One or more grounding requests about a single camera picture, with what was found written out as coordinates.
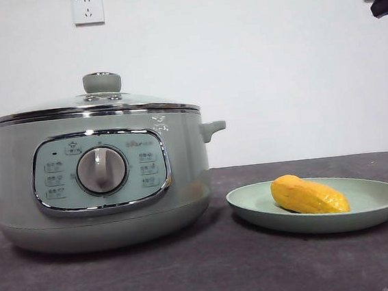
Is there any glass lid with green knob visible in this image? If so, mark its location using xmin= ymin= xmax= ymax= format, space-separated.
xmin=0 ymin=62 xmax=201 ymax=133

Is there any pale green round plate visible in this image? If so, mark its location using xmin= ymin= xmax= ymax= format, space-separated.
xmin=224 ymin=168 xmax=388 ymax=243

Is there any yellow corn cob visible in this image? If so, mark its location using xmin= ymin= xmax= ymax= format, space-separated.
xmin=269 ymin=168 xmax=352 ymax=220

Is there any pale green electric steamer pot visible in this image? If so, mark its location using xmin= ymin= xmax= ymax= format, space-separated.
xmin=0 ymin=101 xmax=238 ymax=262

